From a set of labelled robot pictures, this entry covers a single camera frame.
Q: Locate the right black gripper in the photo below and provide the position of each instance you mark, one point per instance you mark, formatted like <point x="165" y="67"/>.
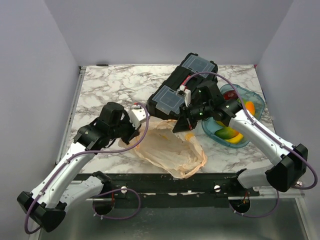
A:
<point x="185" y="122"/>

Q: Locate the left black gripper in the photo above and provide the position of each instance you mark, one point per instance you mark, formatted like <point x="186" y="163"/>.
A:
<point x="134" y="132"/>

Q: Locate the peach plastic bag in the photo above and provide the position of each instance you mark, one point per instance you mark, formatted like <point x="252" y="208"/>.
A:
<point x="180" y="154"/>

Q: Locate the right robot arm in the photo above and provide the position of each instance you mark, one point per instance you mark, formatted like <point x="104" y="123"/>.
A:
<point x="288" y="162"/>

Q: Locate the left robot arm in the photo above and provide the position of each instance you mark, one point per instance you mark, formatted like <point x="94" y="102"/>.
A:
<point x="48" y="203"/>

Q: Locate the green red fake mango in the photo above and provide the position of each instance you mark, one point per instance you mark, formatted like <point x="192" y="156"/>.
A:
<point x="226" y="133"/>

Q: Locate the dark red fake plum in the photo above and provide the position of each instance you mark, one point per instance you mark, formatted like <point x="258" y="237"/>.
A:
<point x="230" y="95"/>

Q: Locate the yellow fake banana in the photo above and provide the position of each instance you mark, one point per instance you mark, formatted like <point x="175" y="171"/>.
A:
<point x="235" y="140"/>

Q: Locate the orange fake fruit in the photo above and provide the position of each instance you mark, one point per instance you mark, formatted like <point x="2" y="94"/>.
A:
<point x="250" y="107"/>

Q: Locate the black plastic toolbox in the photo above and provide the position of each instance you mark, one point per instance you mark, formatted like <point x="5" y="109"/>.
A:
<point x="166" y="101"/>

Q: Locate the blue transparent fruit tray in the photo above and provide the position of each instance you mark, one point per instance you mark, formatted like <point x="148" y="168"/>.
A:
<point x="239" y="118"/>

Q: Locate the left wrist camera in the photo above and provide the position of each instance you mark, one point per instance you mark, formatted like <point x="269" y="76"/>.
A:
<point x="138" y="115"/>

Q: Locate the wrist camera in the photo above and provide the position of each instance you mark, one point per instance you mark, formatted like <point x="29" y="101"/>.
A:
<point x="186" y="93"/>
<point x="138" y="115"/>

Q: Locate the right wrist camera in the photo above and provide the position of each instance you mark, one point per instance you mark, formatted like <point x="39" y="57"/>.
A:
<point x="186" y="93"/>

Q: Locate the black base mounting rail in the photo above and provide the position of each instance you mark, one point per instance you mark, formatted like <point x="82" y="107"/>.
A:
<point x="162" y="190"/>

